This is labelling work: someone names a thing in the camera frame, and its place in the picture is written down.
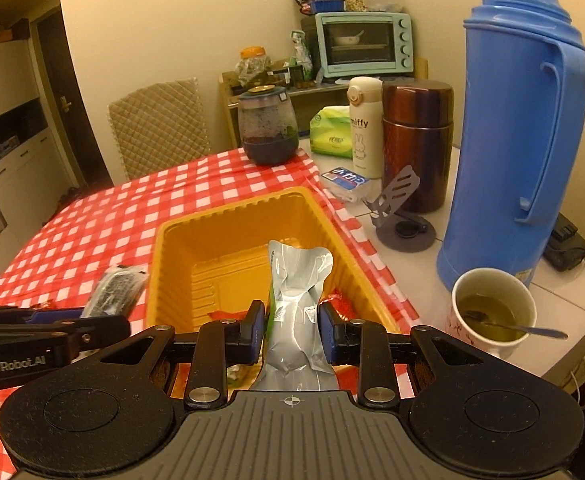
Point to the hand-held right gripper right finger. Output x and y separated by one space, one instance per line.
326 332

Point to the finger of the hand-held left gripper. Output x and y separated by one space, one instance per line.
57 314
92 327

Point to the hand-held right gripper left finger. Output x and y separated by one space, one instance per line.
255 330

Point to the silver snack packet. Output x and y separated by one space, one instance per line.
295 305

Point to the black snack packet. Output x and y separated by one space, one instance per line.
115 290

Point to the yellow plastic tray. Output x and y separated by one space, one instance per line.
212 250

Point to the red checkered tablecloth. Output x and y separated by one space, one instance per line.
97 220

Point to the shoes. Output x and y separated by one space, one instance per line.
68 196

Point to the grey phone stand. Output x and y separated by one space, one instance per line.
407 232

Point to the white mug red figures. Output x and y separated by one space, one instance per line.
465 332

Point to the blue white flat box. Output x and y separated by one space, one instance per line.
345 182

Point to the white cabinet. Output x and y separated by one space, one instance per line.
22 165

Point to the green tissue pack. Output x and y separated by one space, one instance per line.
330 132

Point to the glass jar dark contents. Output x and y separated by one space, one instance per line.
267 130

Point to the white rabbit print bottle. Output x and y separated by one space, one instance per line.
365 130

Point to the metal spoon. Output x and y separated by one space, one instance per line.
537 331

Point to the quilted beige chair back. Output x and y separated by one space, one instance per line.
157 125

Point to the brown metal canister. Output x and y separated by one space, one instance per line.
420 135

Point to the dark door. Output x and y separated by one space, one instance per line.
67 95

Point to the wooden shelf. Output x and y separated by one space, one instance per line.
227 105

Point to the blue thermos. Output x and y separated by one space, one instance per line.
502 160

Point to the black power adapter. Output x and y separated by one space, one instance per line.
567 245

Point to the plastic jar orange lid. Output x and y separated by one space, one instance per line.
253 65

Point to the clear wrapped bundle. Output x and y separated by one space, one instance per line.
301 55

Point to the mint toaster oven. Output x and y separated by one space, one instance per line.
362 45

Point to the white bowl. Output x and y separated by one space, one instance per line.
348 39

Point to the small blue box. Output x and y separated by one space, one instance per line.
327 6

